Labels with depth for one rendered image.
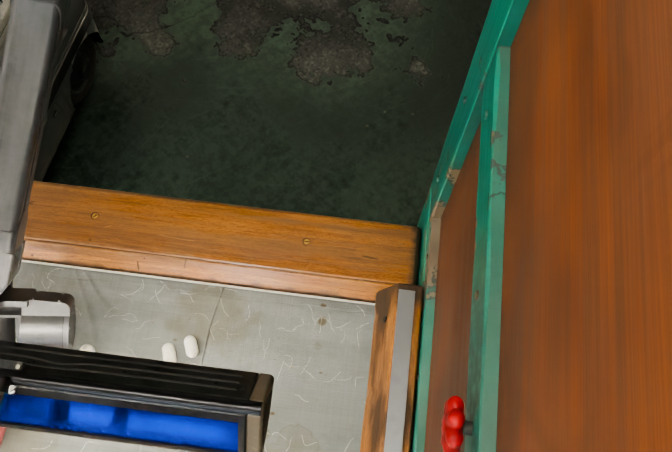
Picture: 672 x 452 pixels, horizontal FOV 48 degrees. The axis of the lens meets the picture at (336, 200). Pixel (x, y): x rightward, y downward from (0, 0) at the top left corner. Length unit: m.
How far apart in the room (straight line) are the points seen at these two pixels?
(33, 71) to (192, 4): 1.39
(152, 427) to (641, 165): 0.53
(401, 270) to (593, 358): 0.75
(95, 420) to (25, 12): 0.46
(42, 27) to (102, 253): 0.36
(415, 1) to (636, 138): 1.97
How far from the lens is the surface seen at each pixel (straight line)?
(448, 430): 0.56
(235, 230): 1.11
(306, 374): 1.08
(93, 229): 1.15
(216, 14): 2.26
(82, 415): 0.76
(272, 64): 2.15
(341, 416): 1.07
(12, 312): 1.01
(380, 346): 0.99
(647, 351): 0.31
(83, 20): 2.01
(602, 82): 0.40
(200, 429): 0.73
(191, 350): 1.08
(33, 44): 0.94
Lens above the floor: 1.80
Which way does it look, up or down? 67 degrees down
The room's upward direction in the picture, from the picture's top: 3 degrees clockwise
